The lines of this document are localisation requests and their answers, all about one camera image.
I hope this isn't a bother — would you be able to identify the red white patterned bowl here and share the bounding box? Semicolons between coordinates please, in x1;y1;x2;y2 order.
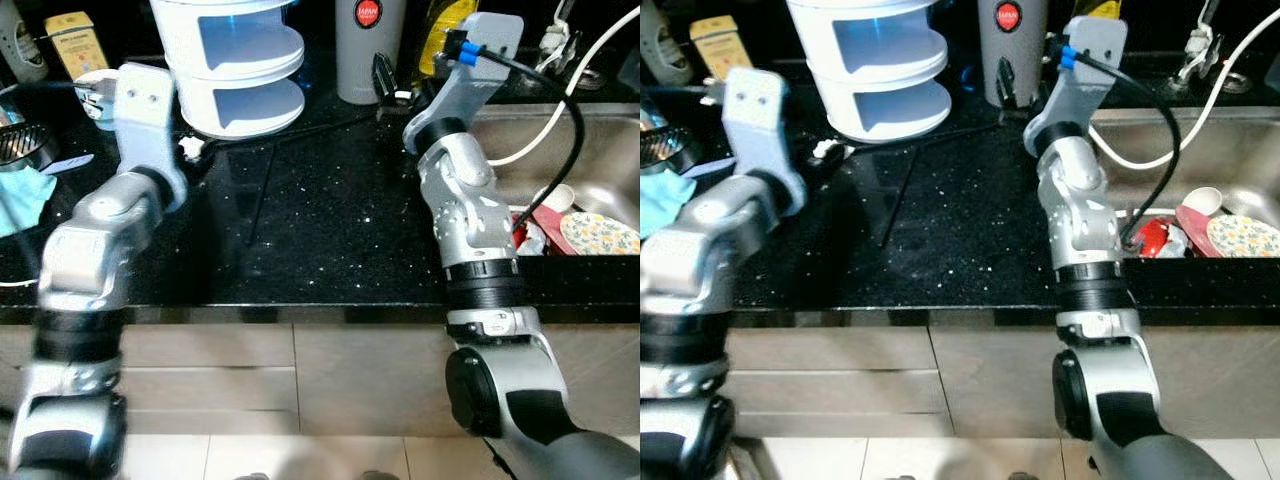
510;210;549;253
1130;215;1189;258

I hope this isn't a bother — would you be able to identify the white grey kitchen appliance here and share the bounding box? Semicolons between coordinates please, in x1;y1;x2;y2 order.
640;5;691;86
0;5;49;86

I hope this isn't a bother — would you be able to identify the light blue cloth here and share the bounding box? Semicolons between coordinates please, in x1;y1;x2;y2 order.
0;165;58;239
640;168;698;239

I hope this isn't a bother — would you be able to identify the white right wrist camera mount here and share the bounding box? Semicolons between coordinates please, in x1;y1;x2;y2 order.
1028;15;1131;141
420;12;524;136

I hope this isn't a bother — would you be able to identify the white flexible hose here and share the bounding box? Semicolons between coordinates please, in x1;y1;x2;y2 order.
487;5;641;168
1090;5;1280;171

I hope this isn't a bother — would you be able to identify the grey thermos flask red logo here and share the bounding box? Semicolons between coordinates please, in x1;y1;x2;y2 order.
978;0;1051;109
335;0;409;106

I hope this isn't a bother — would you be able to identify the chrome sink faucet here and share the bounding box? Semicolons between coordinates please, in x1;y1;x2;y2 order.
1178;0;1226;86
538;18;583;83

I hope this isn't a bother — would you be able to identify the stainless steel sink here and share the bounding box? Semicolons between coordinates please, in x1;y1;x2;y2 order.
468;100;641;259
1085;105;1280;261

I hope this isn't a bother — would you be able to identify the black wire basket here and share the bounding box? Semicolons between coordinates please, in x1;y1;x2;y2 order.
640;125;696;173
0;120;59;173

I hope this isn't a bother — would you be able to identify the white tiered plastic container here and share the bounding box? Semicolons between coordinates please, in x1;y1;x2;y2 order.
150;0;307;142
787;0;953;144

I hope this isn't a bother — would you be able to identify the yellow tea box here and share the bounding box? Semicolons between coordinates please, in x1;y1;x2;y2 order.
44;12;111;83
690;12;753;81

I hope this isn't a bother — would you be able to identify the grey cabinet front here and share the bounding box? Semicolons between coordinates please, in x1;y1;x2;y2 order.
640;305;1280;441
0;305;641;438

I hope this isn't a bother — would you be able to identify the black cord white plug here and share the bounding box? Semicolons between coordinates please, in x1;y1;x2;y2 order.
813;118;1004;164
178;108;386;164

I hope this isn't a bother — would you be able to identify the pink rimmed floral plate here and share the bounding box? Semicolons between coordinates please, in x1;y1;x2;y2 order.
1175;205;1280;259
545;205;641;257

